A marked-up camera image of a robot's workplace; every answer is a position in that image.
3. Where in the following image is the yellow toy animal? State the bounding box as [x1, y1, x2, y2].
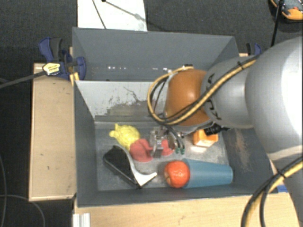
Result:
[109, 123, 141, 151]

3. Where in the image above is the blue cup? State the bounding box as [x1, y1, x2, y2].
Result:
[182, 158, 234, 189]

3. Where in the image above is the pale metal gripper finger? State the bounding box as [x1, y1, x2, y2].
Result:
[155, 139, 164, 158]
[150, 130, 158, 156]

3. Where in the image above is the grey metal bin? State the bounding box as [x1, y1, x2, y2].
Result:
[71, 26, 277, 208]

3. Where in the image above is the orange and white box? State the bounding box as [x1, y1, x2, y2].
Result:
[192, 129, 219, 148]

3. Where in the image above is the pale wood board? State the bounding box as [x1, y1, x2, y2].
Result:
[28, 62, 78, 202]

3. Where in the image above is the black and white curved object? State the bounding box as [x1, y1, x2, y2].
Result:
[102, 145, 158, 189]

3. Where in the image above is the red toy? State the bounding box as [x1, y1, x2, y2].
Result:
[129, 138, 175, 163]

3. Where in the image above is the black cylinder on white bracket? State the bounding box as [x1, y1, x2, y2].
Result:
[204, 125, 225, 136]

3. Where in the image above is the orange fruit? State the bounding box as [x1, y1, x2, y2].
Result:
[163, 160, 191, 189]

